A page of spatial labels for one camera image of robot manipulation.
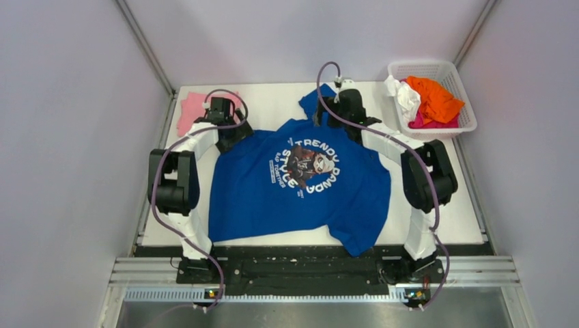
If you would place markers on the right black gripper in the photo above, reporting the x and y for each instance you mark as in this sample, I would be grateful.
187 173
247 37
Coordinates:
321 110

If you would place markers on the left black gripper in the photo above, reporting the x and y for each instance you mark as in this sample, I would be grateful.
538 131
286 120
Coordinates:
242 131

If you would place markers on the blue printed t-shirt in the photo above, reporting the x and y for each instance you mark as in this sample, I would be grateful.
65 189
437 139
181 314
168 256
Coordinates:
300 177

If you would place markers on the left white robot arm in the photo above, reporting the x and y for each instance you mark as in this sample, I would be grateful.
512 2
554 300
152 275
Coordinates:
174 189

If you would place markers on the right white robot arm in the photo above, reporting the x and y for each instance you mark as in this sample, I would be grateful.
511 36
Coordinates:
428 178

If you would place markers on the folded pink t-shirt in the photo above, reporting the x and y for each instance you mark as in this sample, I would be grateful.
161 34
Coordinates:
191 109

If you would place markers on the white t-shirt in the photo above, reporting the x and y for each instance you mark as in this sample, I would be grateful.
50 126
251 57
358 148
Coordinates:
408 99

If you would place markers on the orange t-shirt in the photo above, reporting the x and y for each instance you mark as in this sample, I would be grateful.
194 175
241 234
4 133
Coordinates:
437 103

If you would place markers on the white plastic laundry basket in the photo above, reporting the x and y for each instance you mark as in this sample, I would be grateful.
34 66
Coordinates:
446 74

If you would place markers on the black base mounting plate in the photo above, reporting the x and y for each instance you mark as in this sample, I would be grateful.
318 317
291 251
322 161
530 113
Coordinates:
298 271

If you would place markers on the left corner metal post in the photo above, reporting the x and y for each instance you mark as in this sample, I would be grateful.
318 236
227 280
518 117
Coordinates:
144 46

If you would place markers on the corner metal post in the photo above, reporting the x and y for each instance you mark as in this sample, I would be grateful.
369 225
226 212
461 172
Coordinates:
477 26
144 46

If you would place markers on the right corner metal post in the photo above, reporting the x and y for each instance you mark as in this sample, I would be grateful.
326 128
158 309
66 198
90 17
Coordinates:
477 26

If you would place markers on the grey slotted cable duct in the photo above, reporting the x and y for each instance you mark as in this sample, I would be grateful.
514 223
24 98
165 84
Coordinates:
207 295

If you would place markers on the aluminium rail frame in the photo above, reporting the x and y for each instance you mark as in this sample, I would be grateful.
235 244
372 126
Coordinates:
465 271

